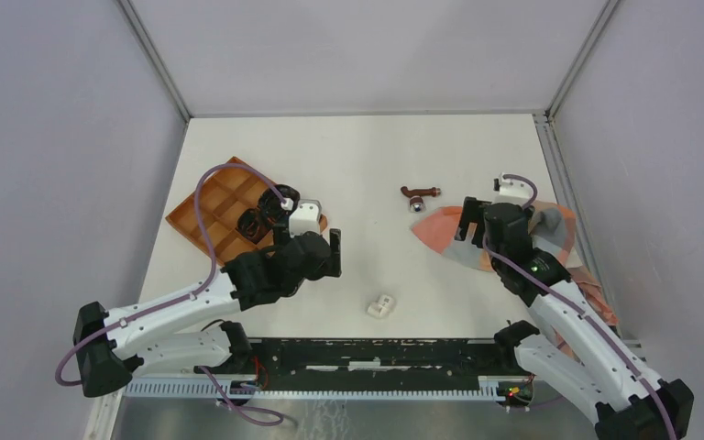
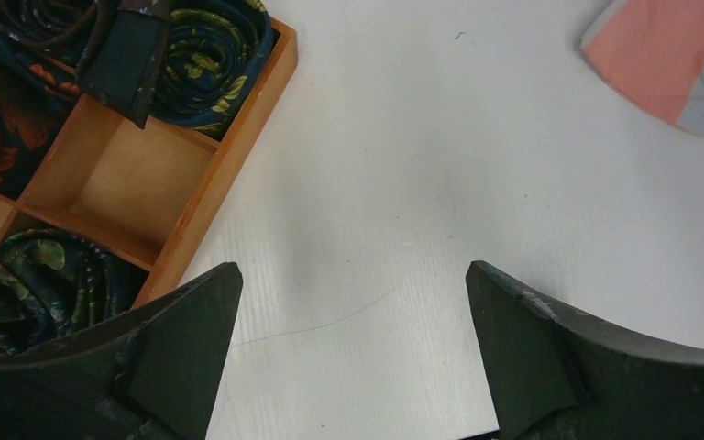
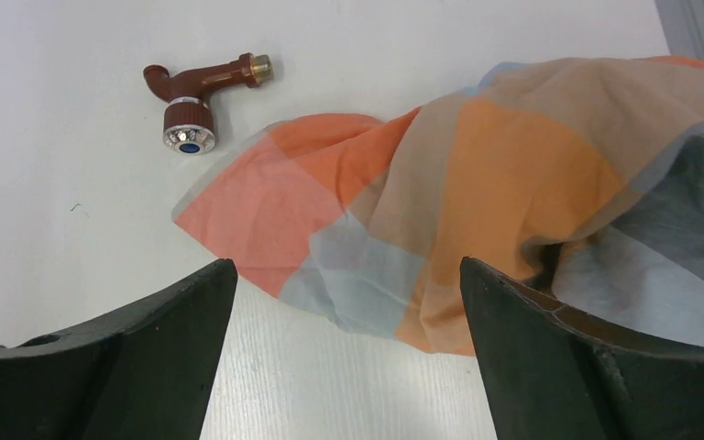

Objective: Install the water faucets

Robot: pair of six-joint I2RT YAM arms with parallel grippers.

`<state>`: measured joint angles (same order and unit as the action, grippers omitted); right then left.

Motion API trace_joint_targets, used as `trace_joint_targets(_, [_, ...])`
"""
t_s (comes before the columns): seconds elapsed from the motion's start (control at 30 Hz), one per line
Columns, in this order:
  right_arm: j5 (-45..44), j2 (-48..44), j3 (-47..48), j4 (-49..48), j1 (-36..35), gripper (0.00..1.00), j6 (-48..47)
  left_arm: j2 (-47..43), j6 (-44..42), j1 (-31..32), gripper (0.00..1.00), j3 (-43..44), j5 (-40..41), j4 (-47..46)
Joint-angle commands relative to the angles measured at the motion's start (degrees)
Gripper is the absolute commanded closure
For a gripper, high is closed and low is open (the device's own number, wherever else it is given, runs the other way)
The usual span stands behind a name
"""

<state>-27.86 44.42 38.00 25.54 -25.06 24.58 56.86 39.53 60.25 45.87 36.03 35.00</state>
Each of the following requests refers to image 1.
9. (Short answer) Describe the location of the black cable coil upper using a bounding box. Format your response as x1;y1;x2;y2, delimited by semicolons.
257;184;302;225

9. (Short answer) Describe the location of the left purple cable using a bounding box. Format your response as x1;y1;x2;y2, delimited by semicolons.
54;162;295;388

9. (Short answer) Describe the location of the brown water faucet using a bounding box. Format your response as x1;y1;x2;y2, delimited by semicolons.
400;186;442;213

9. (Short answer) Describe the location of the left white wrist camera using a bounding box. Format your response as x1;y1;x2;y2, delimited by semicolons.
280;198;322;237

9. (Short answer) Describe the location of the black cable coil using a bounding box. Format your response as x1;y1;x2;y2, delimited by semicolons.
257;184;302;225
236;208;271;243

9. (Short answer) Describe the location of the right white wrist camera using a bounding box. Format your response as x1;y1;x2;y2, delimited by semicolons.
493;173;533;205

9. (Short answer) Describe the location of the aluminium frame rail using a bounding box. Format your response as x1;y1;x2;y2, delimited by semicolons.
84;337;651;440

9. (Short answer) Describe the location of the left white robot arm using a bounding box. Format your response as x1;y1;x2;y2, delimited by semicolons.
71;228;341;398

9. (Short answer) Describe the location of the orange compartment tray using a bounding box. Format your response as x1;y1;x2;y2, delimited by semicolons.
166;157;300;266

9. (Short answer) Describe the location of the orange grey checkered cloth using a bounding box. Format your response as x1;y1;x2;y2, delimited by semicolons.
411;201;619;326

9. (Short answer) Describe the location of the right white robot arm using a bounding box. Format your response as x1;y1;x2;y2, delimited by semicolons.
455;197;694;439

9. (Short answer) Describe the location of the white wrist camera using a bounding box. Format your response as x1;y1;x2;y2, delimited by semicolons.
280;198;322;237
493;173;533;205

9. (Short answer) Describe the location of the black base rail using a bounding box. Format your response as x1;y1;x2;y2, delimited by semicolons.
193;337;556;393

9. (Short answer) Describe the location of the purple cable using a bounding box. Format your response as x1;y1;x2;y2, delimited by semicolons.
482;174;678;440
54;162;295;388

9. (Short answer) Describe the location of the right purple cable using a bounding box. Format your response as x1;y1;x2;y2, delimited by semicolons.
482;174;678;440

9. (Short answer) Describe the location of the black cable coil middle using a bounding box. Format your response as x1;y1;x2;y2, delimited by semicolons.
236;208;271;243

